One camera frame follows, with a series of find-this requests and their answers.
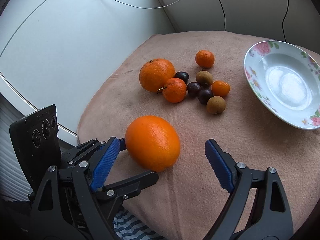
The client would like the pink towel table cover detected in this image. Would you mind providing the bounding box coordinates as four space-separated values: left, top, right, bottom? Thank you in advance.
77 31 319 239

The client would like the striped cloth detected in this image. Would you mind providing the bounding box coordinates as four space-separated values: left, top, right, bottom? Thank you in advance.
113 206 165 240

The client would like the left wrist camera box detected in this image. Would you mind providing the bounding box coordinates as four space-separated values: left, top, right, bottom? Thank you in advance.
9 105 61 191

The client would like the large smooth orange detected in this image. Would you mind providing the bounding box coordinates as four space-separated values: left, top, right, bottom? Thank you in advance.
125 115 181 172

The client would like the black cable right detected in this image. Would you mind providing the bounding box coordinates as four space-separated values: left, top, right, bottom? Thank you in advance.
281 0 290 42

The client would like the brown longan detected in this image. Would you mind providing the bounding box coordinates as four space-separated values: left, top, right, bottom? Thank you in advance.
196 70 213 86
206 96 226 114

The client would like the mandarin with stem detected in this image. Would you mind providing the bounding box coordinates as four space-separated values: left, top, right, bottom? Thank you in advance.
157 77 187 103

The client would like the dark plum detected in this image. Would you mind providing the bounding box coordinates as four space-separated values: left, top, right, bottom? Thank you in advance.
187 82 202 98
197 88 213 105
174 72 189 85

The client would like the large rough orange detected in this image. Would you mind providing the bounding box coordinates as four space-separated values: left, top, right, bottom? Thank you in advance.
139 59 176 93

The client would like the small mandarin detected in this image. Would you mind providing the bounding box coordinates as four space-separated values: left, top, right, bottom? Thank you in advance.
195 50 215 68
212 80 231 97

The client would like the white cable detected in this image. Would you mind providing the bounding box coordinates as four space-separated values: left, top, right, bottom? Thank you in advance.
0 0 208 58

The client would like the small top mandarin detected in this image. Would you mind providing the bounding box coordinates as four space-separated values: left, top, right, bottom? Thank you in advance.
195 50 215 68

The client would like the floral white plate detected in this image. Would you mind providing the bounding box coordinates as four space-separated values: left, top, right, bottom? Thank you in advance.
244 40 319 130

